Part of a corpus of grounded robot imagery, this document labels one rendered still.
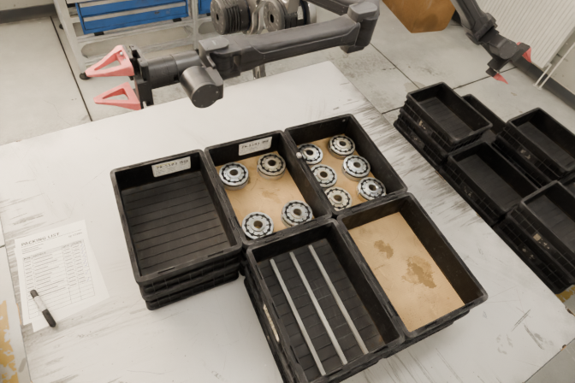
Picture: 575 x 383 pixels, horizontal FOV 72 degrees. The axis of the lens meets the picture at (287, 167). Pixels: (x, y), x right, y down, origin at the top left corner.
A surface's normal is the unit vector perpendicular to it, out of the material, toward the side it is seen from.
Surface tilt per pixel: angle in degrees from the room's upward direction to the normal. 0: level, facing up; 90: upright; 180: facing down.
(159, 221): 0
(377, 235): 0
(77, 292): 0
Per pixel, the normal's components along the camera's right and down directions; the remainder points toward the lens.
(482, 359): 0.13, -0.63
